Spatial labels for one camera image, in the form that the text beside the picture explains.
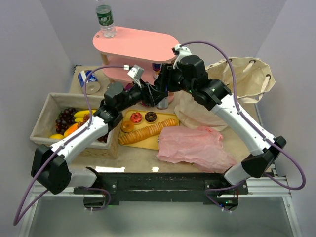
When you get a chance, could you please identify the clear water bottle green label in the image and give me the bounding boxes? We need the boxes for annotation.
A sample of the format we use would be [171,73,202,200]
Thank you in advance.
[95,0,116,38]

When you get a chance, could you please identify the pink sprinkled donut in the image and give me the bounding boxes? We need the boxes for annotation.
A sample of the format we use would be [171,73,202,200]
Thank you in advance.
[130,112,143,124]

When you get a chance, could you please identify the blue white tin can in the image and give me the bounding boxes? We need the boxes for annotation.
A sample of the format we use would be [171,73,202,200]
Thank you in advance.
[78,70,101,94]

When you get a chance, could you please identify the orange glazed donut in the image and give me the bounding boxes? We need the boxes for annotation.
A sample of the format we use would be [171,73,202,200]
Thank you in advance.
[121,120,134,133]

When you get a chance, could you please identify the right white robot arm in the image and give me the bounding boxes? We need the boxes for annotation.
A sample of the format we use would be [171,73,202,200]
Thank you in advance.
[154,55,286,185]

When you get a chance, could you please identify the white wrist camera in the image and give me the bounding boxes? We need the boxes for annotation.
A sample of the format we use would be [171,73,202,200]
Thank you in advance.
[123,65,144,87]
[172,44,192,69]

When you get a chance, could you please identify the yellow plastic tray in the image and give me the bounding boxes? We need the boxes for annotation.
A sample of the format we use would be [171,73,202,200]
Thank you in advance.
[119,109,180,150]

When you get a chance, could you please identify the wicker basket with liner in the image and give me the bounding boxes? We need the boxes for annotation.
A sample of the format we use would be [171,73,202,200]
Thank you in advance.
[30,93,120,159]

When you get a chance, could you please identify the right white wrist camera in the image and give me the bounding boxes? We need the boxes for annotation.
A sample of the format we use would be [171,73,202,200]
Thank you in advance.
[172,44,192,69]

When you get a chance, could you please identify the chocolate donut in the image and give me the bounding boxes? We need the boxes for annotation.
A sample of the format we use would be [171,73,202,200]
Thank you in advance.
[144,111,158,124]

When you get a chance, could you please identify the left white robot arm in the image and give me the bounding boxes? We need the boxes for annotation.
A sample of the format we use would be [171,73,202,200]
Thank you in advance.
[31,80,168,194]

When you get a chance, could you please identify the purple snack packet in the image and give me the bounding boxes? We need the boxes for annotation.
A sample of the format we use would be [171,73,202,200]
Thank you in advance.
[124,83,137,94]

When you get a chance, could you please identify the blue silver Red Bull can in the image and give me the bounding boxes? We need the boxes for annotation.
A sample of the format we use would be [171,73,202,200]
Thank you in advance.
[152,63,161,80]

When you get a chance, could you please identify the yellow banana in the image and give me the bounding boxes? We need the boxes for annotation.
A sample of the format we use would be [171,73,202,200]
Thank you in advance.
[74,110,90,123]

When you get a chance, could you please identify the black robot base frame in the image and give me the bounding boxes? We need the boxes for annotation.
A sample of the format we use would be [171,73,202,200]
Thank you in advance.
[74,172,248,211]

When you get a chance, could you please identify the pink three-tier shelf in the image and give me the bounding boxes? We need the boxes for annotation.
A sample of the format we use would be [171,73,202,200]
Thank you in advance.
[92,26,179,84]

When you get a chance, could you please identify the dark red grapes bunch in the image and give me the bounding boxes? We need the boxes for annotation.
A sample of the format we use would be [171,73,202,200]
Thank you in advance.
[55,108,90,134]

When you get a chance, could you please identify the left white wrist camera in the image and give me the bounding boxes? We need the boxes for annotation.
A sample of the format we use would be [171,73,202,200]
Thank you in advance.
[123,65,144,87]

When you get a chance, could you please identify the orange mango fruit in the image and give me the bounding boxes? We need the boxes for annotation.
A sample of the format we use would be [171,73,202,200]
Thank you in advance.
[63,123,78,137]

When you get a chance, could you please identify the pink plastic bag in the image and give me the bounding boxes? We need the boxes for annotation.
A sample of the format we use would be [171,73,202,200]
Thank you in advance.
[157,126,237,173]

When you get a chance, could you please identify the cream canvas tote bag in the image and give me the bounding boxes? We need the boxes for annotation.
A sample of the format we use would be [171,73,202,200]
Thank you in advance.
[174,57,276,131]

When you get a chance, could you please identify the long baguette bread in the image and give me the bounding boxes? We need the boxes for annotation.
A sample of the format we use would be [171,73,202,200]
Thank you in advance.
[118,118,178,145]

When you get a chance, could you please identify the silver purple drink can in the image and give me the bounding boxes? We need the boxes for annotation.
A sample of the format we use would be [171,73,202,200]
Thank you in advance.
[156,96,169,110]

